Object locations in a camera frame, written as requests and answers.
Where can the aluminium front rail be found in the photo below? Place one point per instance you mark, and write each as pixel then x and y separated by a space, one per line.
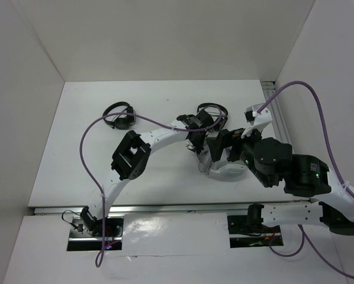
pixel 151 208

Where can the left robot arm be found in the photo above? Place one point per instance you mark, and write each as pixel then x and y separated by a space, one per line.
pixel 130 158

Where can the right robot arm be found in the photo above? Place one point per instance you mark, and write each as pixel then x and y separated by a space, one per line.
pixel 305 176

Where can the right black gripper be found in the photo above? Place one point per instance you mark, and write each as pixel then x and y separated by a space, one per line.
pixel 224 138

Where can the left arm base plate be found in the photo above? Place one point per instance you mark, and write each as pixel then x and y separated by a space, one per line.
pixel 81 239

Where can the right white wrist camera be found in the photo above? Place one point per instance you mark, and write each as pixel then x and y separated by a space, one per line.
pixel 258 117

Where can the black headphones right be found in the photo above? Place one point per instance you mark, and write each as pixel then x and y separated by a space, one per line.
pixel 218 113

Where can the black headphones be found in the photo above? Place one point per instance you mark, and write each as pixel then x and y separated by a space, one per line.
pixel 122 121
pixel 218 113

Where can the white grey headphones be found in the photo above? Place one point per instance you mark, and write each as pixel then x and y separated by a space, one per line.
pixel 222 170

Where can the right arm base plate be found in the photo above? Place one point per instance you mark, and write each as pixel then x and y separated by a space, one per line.
pixel 241 235

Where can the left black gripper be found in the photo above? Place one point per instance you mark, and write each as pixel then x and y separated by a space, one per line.
pixel 198 147

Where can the black headphones left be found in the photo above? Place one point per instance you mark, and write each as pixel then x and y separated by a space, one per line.
pixel 122 121

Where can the aluminium side rail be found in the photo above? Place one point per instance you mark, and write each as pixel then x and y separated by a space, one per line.
pixel 279 124

